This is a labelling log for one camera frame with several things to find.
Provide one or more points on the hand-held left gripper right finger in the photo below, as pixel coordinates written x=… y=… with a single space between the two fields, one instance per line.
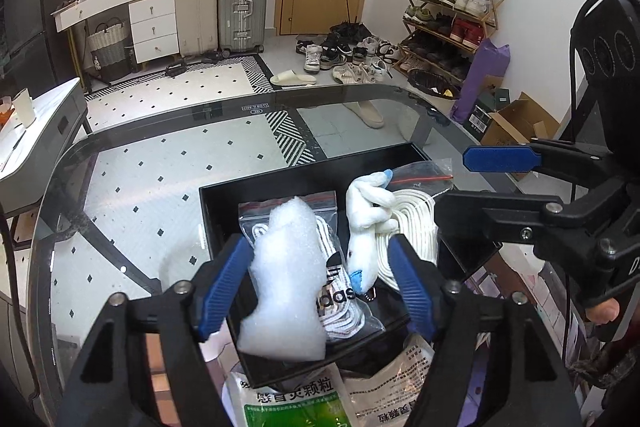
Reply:
x=415 y=292

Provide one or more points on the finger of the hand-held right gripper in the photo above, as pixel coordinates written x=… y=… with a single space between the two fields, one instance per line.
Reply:
x=490 y=213
x=495 y=159

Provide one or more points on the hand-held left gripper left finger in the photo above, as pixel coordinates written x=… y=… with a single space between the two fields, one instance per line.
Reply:
x=225 y=287

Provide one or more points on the white foam piece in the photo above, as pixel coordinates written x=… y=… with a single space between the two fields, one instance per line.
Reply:
x=285 y=287

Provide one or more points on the black cardboard box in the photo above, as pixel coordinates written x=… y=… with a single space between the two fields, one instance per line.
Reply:
x=225 y=212

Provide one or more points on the bag of white shoelaces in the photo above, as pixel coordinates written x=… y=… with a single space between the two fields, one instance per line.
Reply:
x=415 y=212

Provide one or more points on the bag of black-white shoelaces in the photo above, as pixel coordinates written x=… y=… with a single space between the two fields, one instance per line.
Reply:
x=340 y=302

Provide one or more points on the white plush toy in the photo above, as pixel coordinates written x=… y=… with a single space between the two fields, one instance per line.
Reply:
x=367 y=217

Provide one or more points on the person's right hand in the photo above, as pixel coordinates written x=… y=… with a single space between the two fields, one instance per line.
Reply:
x=602 y=310

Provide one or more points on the dark shoe box barcode label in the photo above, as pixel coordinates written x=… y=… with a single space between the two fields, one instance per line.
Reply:
x=480 y=122

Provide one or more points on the open brown cardboard box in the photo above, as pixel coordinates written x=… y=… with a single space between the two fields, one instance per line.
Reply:
x=520 y=122

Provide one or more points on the purple rolled yoga mat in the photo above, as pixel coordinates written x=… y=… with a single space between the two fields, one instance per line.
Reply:
x=482 y=77

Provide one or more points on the printed desk mat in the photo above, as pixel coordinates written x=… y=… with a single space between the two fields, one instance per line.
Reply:
x=540 y=297

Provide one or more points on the black woven basket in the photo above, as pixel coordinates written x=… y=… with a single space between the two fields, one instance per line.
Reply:
x=432 y=82

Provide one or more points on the beige slipper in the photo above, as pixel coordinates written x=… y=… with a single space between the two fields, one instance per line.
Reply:
x=367 y=113
x=292 y=78

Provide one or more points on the wooden shoe rack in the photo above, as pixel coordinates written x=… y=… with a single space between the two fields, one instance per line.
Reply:
x=495 y=14

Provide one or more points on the rows of assorted sneakers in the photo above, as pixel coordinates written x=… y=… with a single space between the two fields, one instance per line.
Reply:
x=450 y=2

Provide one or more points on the heap of loose shoes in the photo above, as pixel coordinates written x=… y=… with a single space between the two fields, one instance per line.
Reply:
x=350 y=52

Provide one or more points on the black folded umbrella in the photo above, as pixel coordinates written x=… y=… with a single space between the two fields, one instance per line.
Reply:
x=347 y=19

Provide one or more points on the grey side cabinet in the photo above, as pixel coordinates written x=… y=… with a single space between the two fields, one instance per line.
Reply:
x=15 y=347

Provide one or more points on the white and grey coffee table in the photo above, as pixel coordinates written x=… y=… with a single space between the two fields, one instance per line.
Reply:
x=45 y=127

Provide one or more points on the woven laundry basket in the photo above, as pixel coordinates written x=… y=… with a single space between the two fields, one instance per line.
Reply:
x=107 y=49

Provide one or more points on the white dressing table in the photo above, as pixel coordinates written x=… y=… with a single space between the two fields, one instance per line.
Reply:
x=155 y=27

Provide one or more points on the white cup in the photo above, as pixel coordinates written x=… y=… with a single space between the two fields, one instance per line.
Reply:
x=24 y=107

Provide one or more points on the silver suitcase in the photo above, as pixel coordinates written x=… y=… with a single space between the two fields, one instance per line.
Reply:
x=242 y=7

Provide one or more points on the orange bag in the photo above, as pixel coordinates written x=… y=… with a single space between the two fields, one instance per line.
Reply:
x=5 y=112

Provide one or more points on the beige suitcase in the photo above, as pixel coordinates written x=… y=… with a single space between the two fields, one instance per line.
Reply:
x=197 y=7

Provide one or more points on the dark grey refrigerator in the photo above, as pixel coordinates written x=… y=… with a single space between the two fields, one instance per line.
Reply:
x=35 y=7

